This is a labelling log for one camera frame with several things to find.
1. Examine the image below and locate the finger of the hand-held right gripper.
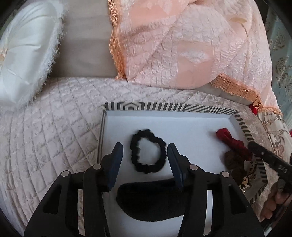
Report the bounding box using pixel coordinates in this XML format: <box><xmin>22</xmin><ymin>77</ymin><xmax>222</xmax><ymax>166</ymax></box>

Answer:
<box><xmin>248</xmin><ymin>141</ymin><xmax>292</xmax><ymax>175</ymax></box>

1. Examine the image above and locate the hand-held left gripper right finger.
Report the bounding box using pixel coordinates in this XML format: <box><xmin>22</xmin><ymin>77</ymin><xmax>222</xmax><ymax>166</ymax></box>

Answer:
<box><xmin>166</xmin><ymin>144</ymin><xmax>265</xmax><ymax>237</ymax></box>

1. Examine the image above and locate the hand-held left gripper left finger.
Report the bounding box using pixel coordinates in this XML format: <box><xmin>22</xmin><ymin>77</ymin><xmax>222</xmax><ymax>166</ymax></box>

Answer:
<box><xmin>24</xmin><ymin>142</ymin><xmax>125</xmax><ymax>237</ymax></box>

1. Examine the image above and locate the black scrunchie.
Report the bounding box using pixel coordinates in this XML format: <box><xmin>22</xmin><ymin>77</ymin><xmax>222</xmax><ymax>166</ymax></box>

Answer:
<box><xmin>130</xmin><ymin>129</ymin><xmax>167</xmax><ymax>174</ymax></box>

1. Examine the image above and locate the striped rim white tray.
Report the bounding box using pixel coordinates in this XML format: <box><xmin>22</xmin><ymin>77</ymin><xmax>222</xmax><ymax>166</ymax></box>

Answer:
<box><xmin>75</xmin><ymin>102</ymin><xmax>269</xmax><ymax>237</ymax></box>

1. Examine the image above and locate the person's right hand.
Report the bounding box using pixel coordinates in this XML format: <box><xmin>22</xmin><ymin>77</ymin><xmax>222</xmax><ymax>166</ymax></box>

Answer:
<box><xmin>260</xmin><ymin>178</ymin><xmax>288</xmax><ymax>222</ymax></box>

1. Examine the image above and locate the beige floral cloth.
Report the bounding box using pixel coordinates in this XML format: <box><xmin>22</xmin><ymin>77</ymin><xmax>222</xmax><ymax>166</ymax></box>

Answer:
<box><xmin>258</xmin><ymin>112</ymin><xmax>292</xmax><ymax>164</ymax></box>

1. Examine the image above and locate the leopard print scrunchie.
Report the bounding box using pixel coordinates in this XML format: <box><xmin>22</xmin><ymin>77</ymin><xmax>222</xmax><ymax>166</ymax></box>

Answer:
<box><xmin>238</xmin><ymin>161</ymin><xmax>258</xmax><ymax>193</ymax></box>

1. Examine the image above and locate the brown scrunchie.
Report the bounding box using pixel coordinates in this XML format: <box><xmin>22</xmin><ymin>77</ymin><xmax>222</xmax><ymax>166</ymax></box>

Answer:
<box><xmin>224</xmin><ymin>149</ymin><xmax>245</xmax><ymax>183</ymax></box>

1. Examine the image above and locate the red fabric hair bow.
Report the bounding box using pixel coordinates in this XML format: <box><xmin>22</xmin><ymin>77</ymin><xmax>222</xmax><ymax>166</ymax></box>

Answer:
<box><xmin>216</xmin><ymin>128</ymin><xmax>253</xmax><ymax>161</ymax></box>

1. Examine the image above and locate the wide black headband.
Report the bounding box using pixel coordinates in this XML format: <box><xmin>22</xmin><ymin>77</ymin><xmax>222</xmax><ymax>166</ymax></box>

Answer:
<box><xmin>116</xmin><ymin>179</ymin><xmax>190</xmax><ymax>221</ymax></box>

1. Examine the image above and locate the quilted beige sofa cover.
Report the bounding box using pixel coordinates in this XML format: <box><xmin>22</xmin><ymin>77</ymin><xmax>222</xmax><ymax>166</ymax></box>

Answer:
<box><xmin>0</xmin><ymin>76</ymin><xmax>274</xmax><ymax>230</ymax></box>

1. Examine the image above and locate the pale blue floral cloth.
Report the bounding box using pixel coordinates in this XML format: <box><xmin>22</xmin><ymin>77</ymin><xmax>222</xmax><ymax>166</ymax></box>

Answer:
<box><xmin>265</xmin><ymin>7</ymin><xmax>292</xmax><ymax>107</ymax></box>

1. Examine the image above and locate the peach fringed blanket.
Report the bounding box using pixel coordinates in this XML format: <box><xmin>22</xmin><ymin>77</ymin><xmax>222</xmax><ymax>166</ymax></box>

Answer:
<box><xmin>108</xmin><ymin>0</ymin><xmax>283</xmax><ymax>114</ymax></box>

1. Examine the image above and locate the beige sofa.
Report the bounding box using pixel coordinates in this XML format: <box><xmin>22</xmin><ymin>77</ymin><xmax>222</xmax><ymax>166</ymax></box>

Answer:
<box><xmin>52</xmin><ymin>0</ymin><xmax>119</xmax><ymax>79</ymax></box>

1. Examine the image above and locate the white fluffy pillow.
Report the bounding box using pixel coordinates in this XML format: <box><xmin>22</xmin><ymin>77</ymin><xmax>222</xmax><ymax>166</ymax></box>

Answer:
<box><xmin>0</xmin><ymin>0</ymin><xmax>69</xmax><ymax>107</ymax></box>

